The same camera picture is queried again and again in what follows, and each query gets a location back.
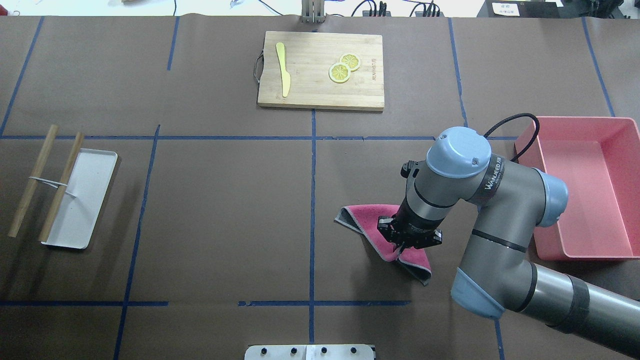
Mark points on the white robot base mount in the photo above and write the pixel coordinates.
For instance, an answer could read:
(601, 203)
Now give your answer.
(349, 351)

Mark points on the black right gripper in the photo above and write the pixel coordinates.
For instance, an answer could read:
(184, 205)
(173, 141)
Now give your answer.
(416, 227)

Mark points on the lemon slice upper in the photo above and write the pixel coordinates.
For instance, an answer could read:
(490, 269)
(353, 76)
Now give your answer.
(351, 60)

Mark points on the wooden cutting board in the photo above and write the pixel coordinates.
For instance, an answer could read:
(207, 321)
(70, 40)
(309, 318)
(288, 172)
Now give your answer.
(309, 56)

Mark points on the pink plastic bin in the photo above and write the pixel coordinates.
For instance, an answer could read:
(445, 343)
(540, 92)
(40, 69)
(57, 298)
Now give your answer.
(599, 160)

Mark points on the silver aluminium post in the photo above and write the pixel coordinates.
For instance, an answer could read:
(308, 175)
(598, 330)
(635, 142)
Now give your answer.
(313, 11)

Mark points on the white towel rack stand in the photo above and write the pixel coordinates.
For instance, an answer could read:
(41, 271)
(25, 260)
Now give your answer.
(78, 198)

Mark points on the yellow plastic knife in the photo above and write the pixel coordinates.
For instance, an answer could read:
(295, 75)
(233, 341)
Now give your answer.
(285, 75)

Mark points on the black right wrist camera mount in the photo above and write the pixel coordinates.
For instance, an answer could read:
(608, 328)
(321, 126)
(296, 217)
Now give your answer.
(410, 169)

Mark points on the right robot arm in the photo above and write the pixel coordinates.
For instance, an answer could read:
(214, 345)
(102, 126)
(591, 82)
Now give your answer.
(494, 275)

